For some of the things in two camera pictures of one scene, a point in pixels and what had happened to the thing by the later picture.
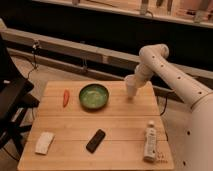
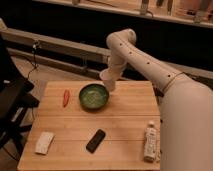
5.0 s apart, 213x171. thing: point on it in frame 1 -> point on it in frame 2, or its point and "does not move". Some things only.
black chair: [17, 97] does not move
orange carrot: [65, 97] does not move
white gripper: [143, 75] -> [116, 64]
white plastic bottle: [150, 143] does not move
